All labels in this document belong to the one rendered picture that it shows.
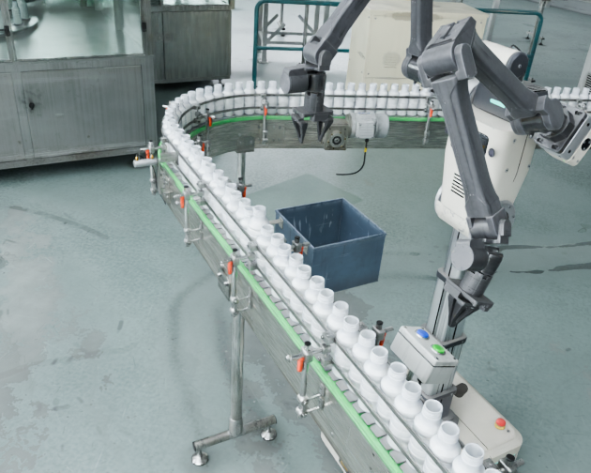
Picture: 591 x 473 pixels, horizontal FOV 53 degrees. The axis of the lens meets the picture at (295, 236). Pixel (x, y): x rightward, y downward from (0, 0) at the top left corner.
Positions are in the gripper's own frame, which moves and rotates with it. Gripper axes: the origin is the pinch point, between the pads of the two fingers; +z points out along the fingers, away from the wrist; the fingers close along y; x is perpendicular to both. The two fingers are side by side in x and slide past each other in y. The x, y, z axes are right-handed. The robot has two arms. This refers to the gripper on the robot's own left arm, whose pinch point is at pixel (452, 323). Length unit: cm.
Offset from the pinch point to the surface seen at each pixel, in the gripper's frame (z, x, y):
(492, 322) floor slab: 61, 177, -101
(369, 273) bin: 27, 44, -74
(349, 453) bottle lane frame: 37.6, -12.8, 1.3
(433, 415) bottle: 9.5, -18.0, 19.0
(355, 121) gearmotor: -13, 82, -167
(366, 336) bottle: 9.9, -16.0, -7.6
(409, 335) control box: 8.2, -3.8, -6.3
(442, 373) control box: 11.7, 0.6, 3.8
